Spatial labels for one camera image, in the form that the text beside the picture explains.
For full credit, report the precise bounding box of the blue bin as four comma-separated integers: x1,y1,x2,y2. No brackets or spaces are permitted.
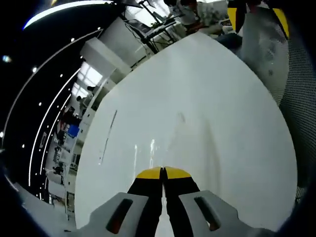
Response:
67,124,80,138

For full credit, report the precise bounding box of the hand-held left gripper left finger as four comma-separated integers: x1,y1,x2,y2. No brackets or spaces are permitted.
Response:
90,166,165,237

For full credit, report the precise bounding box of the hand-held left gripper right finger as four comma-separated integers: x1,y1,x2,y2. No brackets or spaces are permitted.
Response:
164,166,248,237

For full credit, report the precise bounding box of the white pillar by window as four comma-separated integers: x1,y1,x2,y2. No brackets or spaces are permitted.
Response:
79,17,151,83

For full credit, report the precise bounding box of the black metal stand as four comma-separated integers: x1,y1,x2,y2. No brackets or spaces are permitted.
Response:
122,0,182,54

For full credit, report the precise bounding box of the black mesh chair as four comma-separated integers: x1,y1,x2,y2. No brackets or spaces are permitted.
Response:
270,34,316,205

